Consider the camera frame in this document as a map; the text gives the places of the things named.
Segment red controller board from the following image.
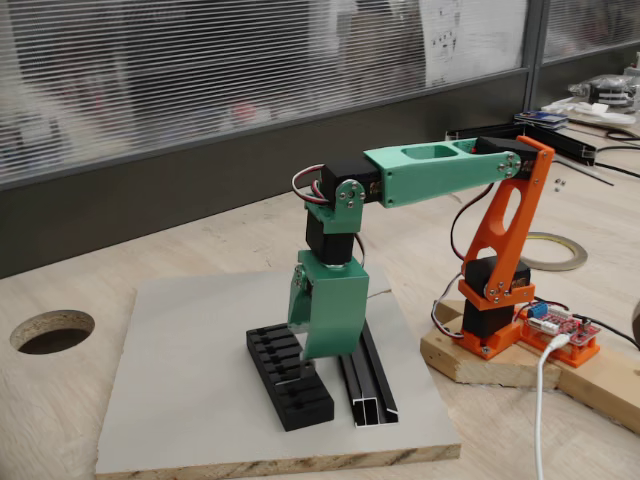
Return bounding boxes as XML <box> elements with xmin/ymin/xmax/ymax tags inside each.
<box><xmin>522</xmin><ymin>298</ymin><xmax>601</xmax><ymax>349</ymax></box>

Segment orange controller board mount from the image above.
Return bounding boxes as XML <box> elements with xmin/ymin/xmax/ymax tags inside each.
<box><xmin>514</xmin><ymin>307</ymin><xmax>601</xmax><ymax>370</ymax></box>

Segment black aluminium profile rail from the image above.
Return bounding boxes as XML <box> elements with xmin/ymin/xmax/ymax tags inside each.
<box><xmin>338</xmin><ymin>319</ymin><xmax>401</xmax><ymax>430</ymax></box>

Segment long wooden plank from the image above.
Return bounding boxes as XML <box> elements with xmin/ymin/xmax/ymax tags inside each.
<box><xmin>557</xmin><ymin>344</ymin><xmax>640</xmax><ymax>435</ymax></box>

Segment stack of blue cards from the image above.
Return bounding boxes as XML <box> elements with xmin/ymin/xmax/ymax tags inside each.
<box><xmin>513</xmin><ymin>110</ymin><xmax>570</xmax><ymax>131</ymax></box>

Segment grey coated wooden board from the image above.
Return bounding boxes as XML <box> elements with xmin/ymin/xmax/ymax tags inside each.
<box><xmin>94</xmin><ymin>263</ymin><xmax>462</xmax><ymax>476</ymax></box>

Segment black power cable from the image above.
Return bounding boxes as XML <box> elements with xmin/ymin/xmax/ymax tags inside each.
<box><xmin>574</xmin><ymin>313</ymin><xmax>640</xmax><ymax>351</ymax></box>

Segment printed paper sheet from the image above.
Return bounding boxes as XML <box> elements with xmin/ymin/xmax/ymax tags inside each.
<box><xmin>418</xmin><ymin>0</ymin><xmax>530</xmax><ymax>90</ymax></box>

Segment black angled frame profile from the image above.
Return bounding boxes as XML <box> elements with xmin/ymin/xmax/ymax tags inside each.
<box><xmin>444</xmin><ymin>122</ymin><xmax>599</xmax><ymax>167</ymax></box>

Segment thin black cable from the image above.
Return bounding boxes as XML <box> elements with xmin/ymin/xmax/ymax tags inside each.
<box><xmin>595</xmin><ymin>145</ymin><xmax>640</xmax><ymax>177</ymax></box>

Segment grey black gadget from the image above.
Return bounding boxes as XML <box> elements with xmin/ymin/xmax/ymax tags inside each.
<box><xmin>568</xmin><ymin>73</ymin><xmax>640</xmax><ymax>109</ymax></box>

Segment flat tape roll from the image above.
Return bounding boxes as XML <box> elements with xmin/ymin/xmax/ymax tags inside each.
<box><xmin>519</xmin><ymin>230</ymin><xmax>589</xmax><ymax>273</ymax></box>

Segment white flat plastic parts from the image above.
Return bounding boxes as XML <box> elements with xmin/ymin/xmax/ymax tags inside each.
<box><xmin>540</xmin><ymin>97</ymin><xmax>636</xmax><ymax>126</ymax></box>

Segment white USB cable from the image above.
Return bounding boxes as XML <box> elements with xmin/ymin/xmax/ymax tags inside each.
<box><xmin>533</xmin><ymin>333</ymin><xmax>569</xmax><ymax>480</ymax></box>

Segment black slotted holder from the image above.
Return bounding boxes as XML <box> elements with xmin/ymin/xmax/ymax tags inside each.
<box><xmin>245</xmin><ymin>322</ymin><xmax>335</xmax><ymax>433</ymax></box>

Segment black allen key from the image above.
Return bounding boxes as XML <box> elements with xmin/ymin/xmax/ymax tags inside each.
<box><xmin>546</xmin><ymin>158</ymin><xmax>616</xmax><ymax>187</ymax></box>

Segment wooden base block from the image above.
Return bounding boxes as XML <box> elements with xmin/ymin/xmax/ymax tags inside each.
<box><xmin>419</xmin><ymin>298</ymin><xmax>562</xmax><ymax>389</ymax></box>

